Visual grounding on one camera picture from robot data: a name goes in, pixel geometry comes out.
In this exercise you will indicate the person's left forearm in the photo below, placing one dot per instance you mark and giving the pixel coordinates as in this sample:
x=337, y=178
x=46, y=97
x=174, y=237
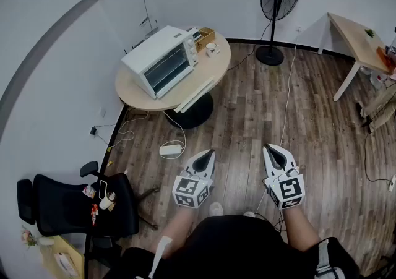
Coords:
x=178, y=228

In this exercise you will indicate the orange box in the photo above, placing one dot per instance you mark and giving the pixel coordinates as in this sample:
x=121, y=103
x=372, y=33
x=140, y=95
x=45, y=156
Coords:
x=385, y=58

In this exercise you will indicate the wooden desk with white legs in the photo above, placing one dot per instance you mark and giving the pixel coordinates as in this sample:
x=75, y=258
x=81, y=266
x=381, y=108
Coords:
x=355, y=39

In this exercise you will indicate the person's left shoe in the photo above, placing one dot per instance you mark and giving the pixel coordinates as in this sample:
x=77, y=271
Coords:
x=216, y=209

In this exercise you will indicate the red snack packet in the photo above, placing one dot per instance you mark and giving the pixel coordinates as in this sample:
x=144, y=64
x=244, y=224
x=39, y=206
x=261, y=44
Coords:
x=94, y=214

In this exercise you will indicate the white mug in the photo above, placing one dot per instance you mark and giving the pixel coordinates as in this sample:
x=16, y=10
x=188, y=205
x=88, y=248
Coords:
x=212, y=49

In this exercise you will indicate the small green plant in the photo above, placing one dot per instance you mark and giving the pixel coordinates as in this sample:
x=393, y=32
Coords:
x=369, y=33

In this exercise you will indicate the black office chair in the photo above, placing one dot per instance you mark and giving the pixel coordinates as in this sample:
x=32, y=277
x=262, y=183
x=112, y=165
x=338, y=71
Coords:
x=62, y=206

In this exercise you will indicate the round wooden table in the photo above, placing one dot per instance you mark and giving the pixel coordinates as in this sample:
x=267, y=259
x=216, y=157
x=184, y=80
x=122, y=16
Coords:
x=213, y=66

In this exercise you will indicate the person's black clothing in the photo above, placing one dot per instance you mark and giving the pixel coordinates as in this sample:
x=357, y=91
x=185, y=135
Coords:
x=235, y=250

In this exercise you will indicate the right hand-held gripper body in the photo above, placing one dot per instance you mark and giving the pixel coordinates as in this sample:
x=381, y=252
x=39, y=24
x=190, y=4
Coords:
x=289, y=189

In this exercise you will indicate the white oven door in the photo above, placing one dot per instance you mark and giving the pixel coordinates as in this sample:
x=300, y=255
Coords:
x=193, y=96

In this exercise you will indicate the stack of papers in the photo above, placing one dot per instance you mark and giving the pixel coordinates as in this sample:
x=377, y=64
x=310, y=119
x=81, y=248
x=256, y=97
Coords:
x=195, y=34

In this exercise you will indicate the paper cup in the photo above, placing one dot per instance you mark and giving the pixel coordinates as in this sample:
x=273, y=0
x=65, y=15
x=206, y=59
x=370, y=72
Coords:
x=106, y=203

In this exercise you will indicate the white wall outlet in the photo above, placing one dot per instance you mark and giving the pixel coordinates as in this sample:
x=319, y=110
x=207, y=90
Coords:
x=102, y=112

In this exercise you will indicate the small wooden cabinet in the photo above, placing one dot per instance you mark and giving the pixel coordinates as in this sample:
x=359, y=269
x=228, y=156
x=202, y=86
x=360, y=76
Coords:
x=49, y=259

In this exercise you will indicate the white phone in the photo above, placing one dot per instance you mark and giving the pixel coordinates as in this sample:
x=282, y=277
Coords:
x=103, y=189

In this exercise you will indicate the white snack packet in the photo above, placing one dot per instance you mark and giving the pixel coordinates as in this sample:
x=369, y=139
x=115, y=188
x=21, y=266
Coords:
x=89, y=191

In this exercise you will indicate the white toaster oven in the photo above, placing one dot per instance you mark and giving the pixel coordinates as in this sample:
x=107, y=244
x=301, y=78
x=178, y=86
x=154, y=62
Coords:
x=154, y=49

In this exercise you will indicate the person's right shoe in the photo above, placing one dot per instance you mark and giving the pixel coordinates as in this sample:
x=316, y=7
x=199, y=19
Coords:
x=249, y=214

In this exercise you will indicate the pink flowers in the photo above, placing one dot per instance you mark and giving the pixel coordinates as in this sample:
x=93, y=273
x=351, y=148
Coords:
x=27, y=236

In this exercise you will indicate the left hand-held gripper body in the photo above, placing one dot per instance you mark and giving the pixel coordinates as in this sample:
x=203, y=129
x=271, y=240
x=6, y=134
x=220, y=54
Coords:
x=187, y=189

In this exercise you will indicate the person's shoe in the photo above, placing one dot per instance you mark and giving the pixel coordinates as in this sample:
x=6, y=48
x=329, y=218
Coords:
x=249, y=214
x=216, y=209

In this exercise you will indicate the person's right forearm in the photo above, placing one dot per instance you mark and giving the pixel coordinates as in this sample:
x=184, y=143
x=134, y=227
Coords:
x=298, y=228

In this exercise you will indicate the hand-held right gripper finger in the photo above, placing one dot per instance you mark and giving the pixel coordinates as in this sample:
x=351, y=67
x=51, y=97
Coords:
x=267, y=166
x=289, y=161

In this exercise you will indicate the white power adapter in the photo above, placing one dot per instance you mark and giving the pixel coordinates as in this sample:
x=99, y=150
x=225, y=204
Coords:
x=170, y=151

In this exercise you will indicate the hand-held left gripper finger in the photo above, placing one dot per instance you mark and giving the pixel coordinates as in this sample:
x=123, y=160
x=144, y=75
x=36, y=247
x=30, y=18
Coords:
x=212, y=169
x=190, y=164

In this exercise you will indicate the white wall box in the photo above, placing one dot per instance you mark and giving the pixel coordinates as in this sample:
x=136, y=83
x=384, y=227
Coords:
x=148, y=22

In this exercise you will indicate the wooden organizer box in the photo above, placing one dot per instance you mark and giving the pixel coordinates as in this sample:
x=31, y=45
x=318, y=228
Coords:
x=206, y=36

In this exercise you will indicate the black wall charger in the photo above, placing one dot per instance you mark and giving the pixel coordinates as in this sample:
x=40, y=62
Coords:
x=93, y=131

